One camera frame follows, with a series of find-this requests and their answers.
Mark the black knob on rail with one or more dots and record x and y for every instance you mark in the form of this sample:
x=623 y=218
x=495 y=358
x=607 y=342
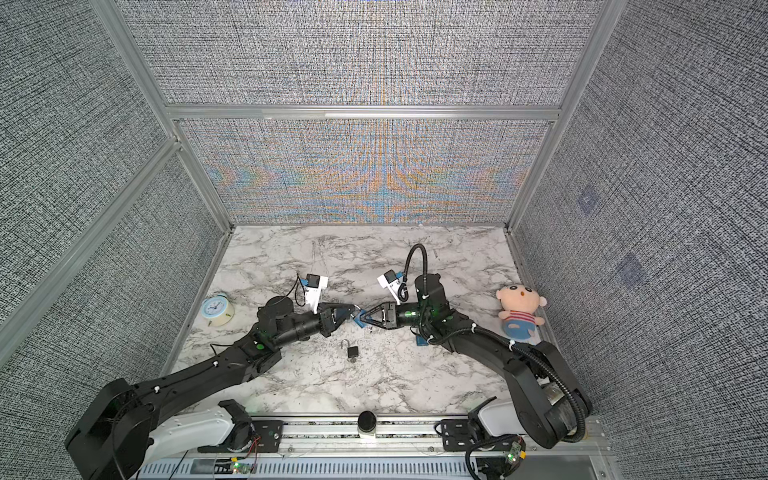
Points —
x=367 y=424

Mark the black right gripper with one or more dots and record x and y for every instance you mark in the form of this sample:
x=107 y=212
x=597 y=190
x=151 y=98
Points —
x=389 y=316

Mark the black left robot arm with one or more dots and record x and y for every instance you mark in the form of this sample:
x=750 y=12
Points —
x=111 y=439

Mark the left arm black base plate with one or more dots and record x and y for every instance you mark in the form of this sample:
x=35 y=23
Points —
x=262 y=436

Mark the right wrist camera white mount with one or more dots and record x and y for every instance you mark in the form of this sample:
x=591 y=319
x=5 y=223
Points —
x=395 y=283

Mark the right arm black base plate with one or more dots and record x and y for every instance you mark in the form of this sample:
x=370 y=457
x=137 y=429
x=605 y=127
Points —
x=458 y=435

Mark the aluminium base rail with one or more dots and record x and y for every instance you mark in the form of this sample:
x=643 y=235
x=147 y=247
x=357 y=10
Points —
x=330 y=446

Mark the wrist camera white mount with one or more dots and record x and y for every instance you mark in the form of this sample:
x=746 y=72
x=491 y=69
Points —
x=395 y=283
x=313 y=285

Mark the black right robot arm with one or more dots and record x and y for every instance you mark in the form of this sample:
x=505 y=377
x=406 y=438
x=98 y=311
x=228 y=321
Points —
x=550 y=404

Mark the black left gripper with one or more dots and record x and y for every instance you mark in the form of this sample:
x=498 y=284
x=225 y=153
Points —
x=327 y=318

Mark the small blue alarm clock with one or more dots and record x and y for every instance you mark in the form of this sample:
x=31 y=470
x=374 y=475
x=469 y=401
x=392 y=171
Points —
x=217 y=310

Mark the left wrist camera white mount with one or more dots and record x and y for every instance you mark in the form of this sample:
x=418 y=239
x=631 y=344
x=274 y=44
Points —
x=313 y=285

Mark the pink plush doll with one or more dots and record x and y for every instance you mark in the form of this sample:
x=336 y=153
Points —
x=518 y=317

